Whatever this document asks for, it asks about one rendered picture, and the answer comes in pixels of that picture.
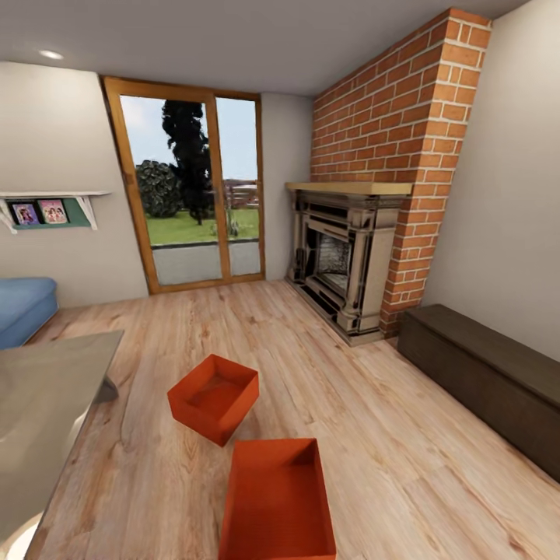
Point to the picture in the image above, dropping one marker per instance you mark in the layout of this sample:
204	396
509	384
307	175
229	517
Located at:
52	210
25	212

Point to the cabinet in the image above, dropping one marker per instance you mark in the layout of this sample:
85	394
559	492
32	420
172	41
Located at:
513	388

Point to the coffee table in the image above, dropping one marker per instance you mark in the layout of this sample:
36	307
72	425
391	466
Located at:
46	393

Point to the shelf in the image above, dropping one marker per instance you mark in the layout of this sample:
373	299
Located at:
77	206

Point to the countertop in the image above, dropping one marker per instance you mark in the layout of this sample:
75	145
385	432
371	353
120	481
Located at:
355	188

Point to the storage box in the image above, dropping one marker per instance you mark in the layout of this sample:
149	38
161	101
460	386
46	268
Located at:
216	411
277	503

